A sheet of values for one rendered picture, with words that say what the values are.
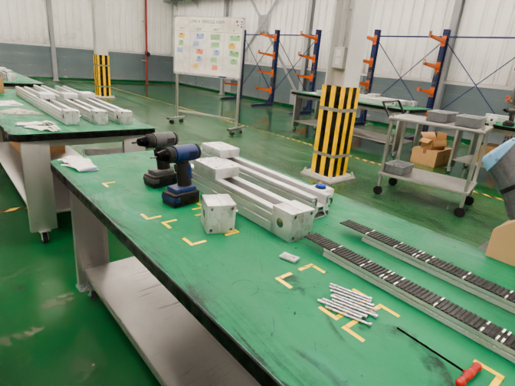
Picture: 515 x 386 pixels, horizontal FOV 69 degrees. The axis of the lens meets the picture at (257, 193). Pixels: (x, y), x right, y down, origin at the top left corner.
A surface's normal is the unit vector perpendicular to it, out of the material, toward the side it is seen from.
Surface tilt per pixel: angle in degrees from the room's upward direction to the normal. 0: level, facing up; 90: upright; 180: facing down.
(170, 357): 0
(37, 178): 90
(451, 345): 0
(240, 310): 0
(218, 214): 90
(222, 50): 90
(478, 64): 90
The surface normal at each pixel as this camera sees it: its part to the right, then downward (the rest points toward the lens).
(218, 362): 0.08, -0.94
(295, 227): 0.63, 0.31
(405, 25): -0.76, 0.15
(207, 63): -0.50, 0.25
